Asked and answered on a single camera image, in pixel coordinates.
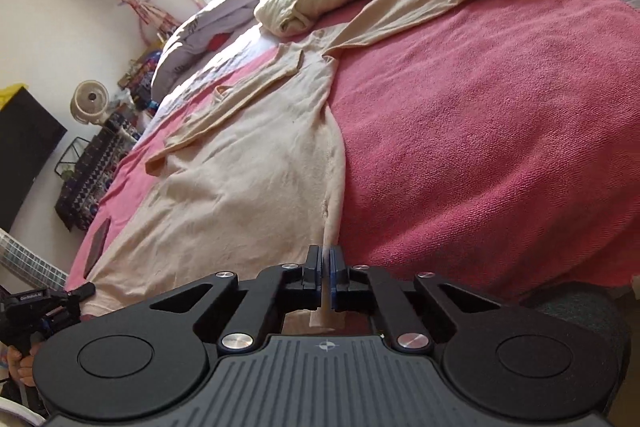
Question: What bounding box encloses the white checked cloth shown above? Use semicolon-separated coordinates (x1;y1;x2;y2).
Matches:
0;227;68;293

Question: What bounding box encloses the person's left hand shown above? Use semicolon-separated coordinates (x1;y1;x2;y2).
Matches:
6;343;42;389

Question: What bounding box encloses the dark patterned cloth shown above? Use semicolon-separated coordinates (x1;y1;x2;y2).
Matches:
54;127;141;233

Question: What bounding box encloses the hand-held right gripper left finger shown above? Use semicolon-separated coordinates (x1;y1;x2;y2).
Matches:
149;246;322;354

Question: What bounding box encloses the white desk fan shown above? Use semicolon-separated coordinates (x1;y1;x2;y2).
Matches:
70;79;110;125

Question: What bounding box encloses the grey leaf print duvet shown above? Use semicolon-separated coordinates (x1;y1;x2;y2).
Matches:
150;0;281;108

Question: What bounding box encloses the black screen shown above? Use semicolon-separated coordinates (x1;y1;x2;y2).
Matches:
0;87;68;233

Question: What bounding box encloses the pink blanket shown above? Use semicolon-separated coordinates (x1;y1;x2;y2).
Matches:
65;0;640;308

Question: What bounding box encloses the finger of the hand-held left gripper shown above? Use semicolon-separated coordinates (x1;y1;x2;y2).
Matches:
64;283;97;308

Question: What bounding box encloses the dark phone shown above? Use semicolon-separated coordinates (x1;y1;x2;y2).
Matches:
85;219;112;275

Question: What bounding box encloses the yellow bag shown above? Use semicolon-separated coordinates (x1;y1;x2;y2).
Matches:
0;83;26;108

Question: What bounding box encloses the cream shirt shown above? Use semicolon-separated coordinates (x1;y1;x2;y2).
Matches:
80;29;348;333

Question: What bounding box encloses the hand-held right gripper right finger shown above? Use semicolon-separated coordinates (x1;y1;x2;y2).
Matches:
329;246;502;354

